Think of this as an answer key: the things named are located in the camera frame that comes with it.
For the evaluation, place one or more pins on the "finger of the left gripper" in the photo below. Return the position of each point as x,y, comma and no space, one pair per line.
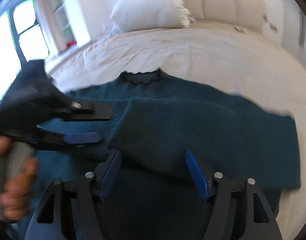
93,111
78,137

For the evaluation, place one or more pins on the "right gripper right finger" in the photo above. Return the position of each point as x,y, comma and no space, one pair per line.
238,209

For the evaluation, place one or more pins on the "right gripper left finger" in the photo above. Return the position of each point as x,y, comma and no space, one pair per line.
53,218

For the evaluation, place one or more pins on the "dark teal knit sweater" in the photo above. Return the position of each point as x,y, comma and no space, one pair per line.
156,120

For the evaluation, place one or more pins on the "person's left hand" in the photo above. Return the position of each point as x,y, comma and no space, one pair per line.
17,194

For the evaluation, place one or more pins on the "black framed window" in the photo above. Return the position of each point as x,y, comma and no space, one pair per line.
21,40

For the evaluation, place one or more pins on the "red box on shelf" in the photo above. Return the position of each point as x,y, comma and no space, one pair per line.
70,43

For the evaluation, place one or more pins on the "beige curtain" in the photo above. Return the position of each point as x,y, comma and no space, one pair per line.
49,26

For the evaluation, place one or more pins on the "white pillow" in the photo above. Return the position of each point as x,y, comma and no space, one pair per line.
131,15

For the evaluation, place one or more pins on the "black white patterned small cloth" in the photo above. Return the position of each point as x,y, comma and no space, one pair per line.
192,19

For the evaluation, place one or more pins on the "cream bed duvet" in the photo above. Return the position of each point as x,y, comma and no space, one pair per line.
212,53

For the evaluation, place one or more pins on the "beige padded headboard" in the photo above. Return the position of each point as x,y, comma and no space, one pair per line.
245,13

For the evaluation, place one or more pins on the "small item near headboard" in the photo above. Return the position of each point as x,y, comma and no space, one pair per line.
240,29

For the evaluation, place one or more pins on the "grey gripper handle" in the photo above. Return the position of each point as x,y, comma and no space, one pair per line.
11,165

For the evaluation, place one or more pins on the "white wall shelf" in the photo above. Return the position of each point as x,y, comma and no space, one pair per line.
71,21

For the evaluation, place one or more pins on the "wall socket plate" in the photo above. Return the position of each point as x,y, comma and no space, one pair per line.
273,28

